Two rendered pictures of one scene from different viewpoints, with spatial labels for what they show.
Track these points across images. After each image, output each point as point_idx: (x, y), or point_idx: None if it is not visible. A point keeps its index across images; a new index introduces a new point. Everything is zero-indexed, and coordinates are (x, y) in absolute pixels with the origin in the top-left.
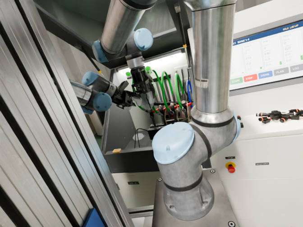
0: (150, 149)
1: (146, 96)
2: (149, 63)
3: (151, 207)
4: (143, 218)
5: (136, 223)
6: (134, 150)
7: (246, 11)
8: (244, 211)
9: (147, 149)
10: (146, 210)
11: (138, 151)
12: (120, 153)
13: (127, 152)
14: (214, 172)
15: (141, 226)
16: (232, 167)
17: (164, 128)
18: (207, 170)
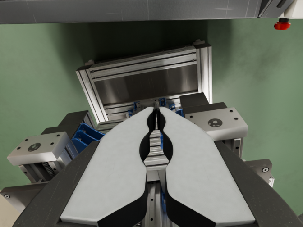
0: (106, 17)
1: (147, 191)
2: None
3: (162, 162)
4: (156, 172)
5: (150, 176)
6: (46, 16)
7: None
8: None
9: (94, 18)
10: (157, 164)
11: (65, 22)
12: (2, 24)
13: (29, 23)
14: (267, 171)
15: (157, 178)
16: (287, 27)
17: None
18: (258, 168)
